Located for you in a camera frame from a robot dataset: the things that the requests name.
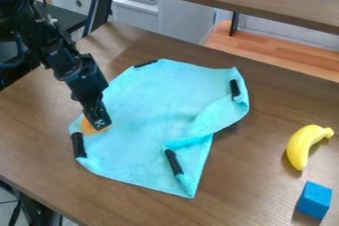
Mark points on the blue block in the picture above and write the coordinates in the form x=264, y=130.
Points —
x=314, y=200

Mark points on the blue cloth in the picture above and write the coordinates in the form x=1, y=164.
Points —
x=163, y=125

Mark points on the yellow toy banana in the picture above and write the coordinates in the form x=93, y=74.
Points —
x=303, y=145

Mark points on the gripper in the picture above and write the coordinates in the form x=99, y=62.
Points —
x=85, y=78

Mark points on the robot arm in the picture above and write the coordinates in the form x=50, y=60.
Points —
x=42, y=40

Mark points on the orange toy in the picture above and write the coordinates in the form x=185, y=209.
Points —
x=88, y=128

